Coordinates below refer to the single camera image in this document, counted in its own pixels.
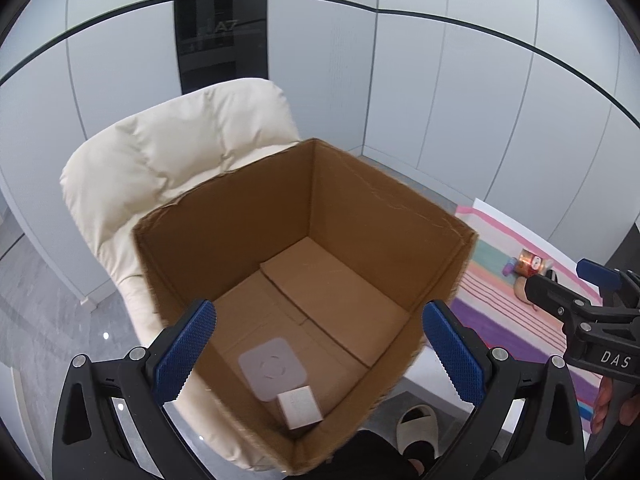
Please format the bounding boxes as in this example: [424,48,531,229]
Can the cream padded chair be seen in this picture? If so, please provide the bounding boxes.
[59,78,301,472]

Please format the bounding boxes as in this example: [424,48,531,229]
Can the small white box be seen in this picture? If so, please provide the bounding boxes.
[276,386,323,431]

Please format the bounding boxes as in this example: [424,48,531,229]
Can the black glass panel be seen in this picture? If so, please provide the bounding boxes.
[172,0,271,95]

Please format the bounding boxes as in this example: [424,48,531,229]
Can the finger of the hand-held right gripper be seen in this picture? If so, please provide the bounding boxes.
[524,273,603,333]
[576,258,640,308]

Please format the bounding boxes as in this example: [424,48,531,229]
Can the person's dark trouser leg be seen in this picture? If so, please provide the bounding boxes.
[320,427,431,480]

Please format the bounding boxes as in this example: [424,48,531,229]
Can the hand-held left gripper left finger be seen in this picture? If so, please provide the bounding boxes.
[52,300,218,480]

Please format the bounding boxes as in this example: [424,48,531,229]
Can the red and gold can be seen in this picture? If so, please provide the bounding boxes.
[517,248,555,278]

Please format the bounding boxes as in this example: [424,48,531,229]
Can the cream slipper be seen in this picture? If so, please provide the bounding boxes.
[396,405,441,461]

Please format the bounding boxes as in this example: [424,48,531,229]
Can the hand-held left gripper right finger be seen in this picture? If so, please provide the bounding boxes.
[422,300,587,480]

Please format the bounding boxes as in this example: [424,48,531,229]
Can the striped pastel blanket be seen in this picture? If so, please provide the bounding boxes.
[447,205,607,428]

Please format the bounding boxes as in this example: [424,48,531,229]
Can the person's right hand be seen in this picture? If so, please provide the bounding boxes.
[592,375,640,436]

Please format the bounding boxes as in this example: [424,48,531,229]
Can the grey square pad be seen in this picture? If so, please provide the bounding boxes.
[238,336,307,402]

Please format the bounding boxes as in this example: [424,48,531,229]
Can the brown tape roll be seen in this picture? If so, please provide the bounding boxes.
[515,277,543,313]

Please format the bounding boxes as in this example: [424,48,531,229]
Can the brown cardboard box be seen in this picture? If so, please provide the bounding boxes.
[132,137,480,476]

